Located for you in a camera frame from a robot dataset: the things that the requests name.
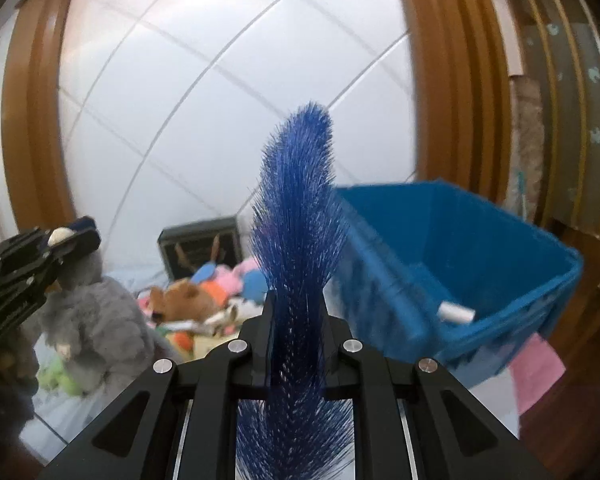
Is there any blue plastic crate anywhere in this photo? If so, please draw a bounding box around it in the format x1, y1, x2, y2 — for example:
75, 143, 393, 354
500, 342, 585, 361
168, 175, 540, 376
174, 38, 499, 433
325, 180, 583, 391

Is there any light blue floral tablecloth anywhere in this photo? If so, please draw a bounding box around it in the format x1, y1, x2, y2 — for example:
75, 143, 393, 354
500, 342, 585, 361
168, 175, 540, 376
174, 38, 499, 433
17, 270, 521, 466

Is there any rolled carpet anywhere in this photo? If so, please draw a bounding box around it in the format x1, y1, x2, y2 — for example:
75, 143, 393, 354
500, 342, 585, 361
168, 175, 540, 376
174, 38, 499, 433
509, 75, 543, 221

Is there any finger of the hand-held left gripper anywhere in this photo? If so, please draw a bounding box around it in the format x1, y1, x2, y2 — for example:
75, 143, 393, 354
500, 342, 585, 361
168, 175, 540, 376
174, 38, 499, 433
0, 216, 102, 282
0, 259, 65, 312

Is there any white paper roll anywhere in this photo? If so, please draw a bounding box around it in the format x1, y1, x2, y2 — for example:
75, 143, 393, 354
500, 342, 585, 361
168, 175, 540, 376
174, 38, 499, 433
437, 301, 476, 326

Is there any grey plush mouse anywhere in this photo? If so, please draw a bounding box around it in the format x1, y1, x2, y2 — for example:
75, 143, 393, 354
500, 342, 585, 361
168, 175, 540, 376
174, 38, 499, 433
22, 247, 181, 396

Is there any pile of small packets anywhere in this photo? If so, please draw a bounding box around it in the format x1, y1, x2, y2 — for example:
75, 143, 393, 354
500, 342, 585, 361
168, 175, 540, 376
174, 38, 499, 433
137, 290, 261, 361

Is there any green plush toy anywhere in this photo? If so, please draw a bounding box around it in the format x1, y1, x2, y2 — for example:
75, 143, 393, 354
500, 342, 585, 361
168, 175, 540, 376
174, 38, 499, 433
37, 360, 86, 395

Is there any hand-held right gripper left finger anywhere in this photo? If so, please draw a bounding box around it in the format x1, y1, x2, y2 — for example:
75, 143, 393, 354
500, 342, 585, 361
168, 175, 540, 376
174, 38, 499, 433
37, 290, 276, 480

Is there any pink cloth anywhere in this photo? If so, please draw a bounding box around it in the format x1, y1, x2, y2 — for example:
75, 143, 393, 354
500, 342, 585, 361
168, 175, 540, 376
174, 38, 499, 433
510, 332, 566, 416

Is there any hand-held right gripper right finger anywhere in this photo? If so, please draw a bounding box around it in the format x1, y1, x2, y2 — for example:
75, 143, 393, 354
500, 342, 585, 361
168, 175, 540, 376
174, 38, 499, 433
322, 295, 553, 480

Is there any black gift box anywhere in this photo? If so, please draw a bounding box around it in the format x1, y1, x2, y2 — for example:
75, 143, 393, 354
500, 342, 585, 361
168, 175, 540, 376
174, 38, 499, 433
159, 216, 241, 281

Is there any pink and blue plush toy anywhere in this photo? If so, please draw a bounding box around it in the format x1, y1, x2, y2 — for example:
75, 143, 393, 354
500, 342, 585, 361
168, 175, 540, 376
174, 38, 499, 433
190, 257, 268, 303

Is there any blue bristle brush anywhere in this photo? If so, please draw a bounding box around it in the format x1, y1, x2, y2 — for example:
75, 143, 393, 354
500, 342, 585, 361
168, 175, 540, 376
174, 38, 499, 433
235, 101, 356, 480

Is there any brown teddy bear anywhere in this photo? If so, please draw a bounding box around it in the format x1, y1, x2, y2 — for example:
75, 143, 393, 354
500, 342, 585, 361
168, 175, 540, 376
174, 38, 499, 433
147, 280, 221, 328

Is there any wooden chair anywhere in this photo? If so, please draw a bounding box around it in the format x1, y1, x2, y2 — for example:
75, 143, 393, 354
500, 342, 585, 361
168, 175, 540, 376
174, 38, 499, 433
550, 220, 600, 361

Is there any wooden wall frame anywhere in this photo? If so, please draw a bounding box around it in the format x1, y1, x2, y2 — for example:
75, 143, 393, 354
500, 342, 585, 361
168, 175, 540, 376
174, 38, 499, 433
0, 0, 511, 241

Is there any wooden slat screen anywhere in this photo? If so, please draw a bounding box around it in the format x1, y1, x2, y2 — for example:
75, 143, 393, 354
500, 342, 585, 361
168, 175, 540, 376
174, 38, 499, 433
497, 0, 600, 241

